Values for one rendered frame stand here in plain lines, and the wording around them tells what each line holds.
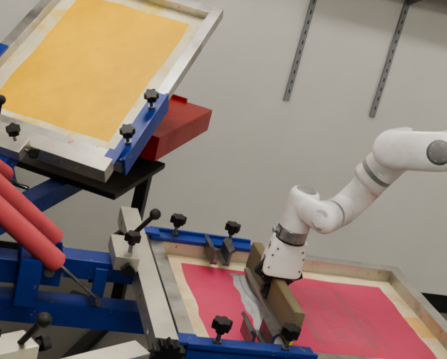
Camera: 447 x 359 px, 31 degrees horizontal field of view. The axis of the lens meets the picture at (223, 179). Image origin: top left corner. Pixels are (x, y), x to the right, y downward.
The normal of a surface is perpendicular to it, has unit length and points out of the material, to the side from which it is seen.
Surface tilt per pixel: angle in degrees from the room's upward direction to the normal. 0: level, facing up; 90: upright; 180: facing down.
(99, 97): 32
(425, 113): 90
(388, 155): 93
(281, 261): 93
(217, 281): 0
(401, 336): 0
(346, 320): 0
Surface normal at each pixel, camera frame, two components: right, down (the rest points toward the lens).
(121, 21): 0.05, -0.66
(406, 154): -0.57, 0.18
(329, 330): 0.24, -0.92
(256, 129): 0.22, 0.36
